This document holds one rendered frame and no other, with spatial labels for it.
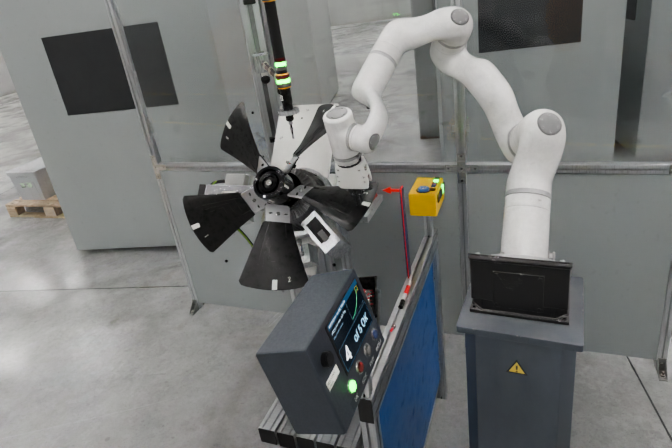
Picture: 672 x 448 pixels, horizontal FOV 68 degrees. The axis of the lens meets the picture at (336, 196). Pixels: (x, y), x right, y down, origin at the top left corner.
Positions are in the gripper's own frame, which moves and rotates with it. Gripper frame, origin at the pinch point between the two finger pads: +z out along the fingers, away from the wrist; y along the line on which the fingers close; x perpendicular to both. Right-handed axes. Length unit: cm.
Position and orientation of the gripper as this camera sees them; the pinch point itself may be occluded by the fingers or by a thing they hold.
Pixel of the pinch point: (358, 197)
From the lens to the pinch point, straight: 158.8
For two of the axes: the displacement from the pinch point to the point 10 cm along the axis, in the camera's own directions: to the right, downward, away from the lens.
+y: -9.3, -0.3, 3.7
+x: -3.0, 6.6, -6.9
